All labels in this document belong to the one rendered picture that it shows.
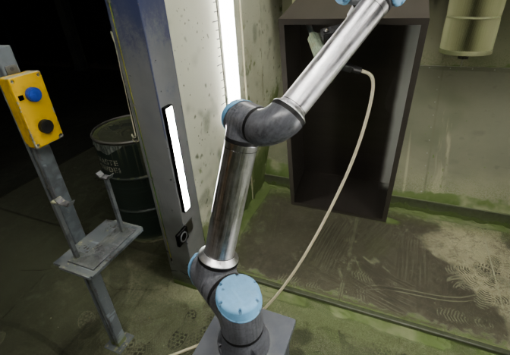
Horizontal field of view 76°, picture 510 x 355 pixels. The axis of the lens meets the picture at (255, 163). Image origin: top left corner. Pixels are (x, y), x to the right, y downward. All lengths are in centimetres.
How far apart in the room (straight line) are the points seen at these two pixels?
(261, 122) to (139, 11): 85
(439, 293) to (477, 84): 165
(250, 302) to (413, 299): 143
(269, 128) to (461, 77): 243
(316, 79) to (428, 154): 214
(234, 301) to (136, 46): 114
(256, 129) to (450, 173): 229
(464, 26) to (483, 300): 174
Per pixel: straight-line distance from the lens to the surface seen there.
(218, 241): 117
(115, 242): 164
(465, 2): 275
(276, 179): 312
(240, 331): 118
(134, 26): 162
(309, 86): 96
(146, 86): 167
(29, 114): 141
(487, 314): 248
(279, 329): 139
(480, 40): 277
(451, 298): 246
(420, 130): 304
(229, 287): 116
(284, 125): 92
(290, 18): 157
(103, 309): 203
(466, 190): 305
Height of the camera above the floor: 179
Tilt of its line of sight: 29 degrees down
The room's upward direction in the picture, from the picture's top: 3 degrees counter-clockwise
